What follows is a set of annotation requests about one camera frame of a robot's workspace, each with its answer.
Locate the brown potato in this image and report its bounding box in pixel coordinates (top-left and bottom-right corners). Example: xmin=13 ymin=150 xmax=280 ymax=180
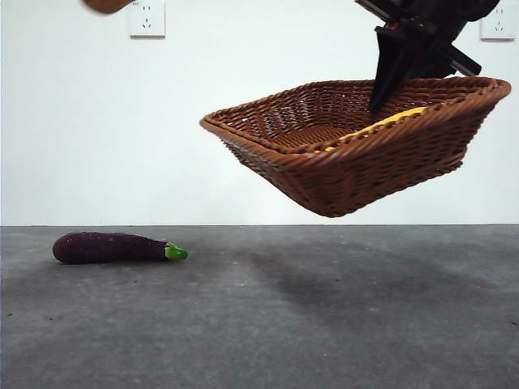
xmin=79 ymin=0 xmax=135 ymax=15

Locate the brown wicker basket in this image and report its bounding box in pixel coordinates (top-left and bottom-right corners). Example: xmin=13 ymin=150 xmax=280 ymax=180
xmin=199 ymin=76 xmax=513 ymax=219

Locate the yellow corn cob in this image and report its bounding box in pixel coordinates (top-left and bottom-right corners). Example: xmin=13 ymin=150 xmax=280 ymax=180
xmin=324 ymin=106 xmax=427 ymax=153

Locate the purple eggplant with green stem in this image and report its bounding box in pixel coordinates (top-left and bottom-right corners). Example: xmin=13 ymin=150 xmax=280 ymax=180
xmin=52 ymin=231 xmax=189 ymax=265

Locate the white wall socket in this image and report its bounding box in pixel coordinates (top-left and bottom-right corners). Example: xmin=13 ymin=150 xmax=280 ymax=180
xmin=479 ymin=6 xmax=509 ymax=42
xmin=129 ymin=0 xmax=166 ymax=40

